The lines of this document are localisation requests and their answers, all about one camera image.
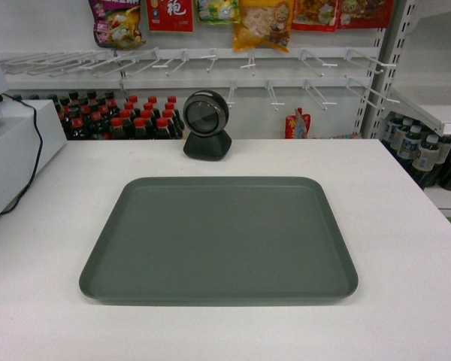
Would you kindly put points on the yellow snack bag hanging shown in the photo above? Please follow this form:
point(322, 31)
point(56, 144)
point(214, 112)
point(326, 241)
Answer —
point(263, 24)

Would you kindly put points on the red small sauce pouch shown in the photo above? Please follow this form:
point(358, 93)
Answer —
point(297, 126)

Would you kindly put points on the white checkout counter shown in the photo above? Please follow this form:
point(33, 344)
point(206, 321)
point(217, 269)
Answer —
point(399, 242)

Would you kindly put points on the grey rectangular serving tray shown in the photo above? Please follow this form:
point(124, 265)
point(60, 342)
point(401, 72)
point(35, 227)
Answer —
point(220, 241)

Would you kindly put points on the purple snack bag hanging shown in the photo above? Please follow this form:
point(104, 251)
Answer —
point(116, 24)

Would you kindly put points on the red snack bag hanging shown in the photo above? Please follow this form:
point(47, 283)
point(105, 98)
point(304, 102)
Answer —
point(170, 15)

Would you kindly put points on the black round barcode scanner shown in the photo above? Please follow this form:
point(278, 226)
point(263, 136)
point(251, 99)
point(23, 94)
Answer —
point(206, 114)

